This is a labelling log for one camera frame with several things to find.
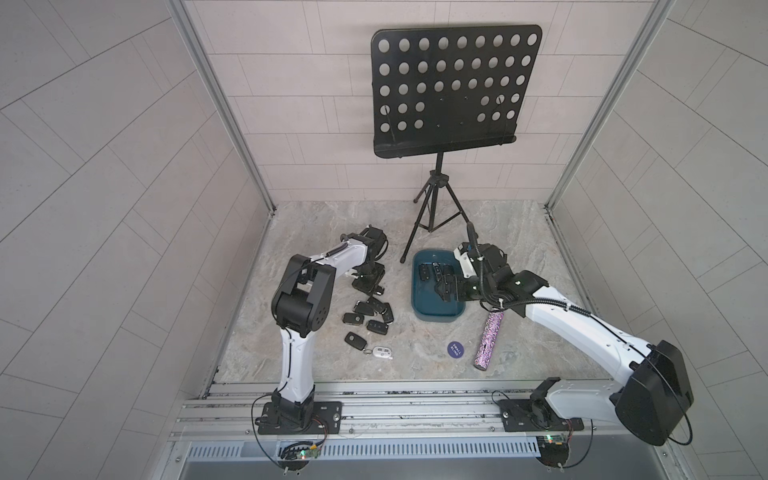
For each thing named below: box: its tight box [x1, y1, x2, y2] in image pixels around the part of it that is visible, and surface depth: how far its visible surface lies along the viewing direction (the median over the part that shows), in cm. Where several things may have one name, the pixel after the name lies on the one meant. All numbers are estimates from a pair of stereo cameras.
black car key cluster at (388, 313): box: [381, 302, 395, 323], surface depth 89 cm
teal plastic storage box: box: [411, 249, 466, 323], surface depth 92 cm
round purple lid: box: [447, 341, 465, 359], surface depth 84 cm
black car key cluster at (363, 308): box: [353, 300, 374, 316], surface depth 91 cm
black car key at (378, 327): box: [366, 320, 389, 335], surface depth 86 cm
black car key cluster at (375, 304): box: [366, 296, 385, 313], surface depth 90 cm
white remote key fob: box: [372, 346, 393, 360], surface depth 82 cm
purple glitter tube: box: [474, 311, 505, 371], surface depth 82 cm
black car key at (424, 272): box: [419, 263, 430, 281], surface depth 99 cm
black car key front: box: [344, 331, 367, 351], surface depth 84 cm
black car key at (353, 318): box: [342, 313, 364, 324], surface depth 88 cm
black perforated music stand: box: [371, 25, 543, 263], surface depth 67 cm
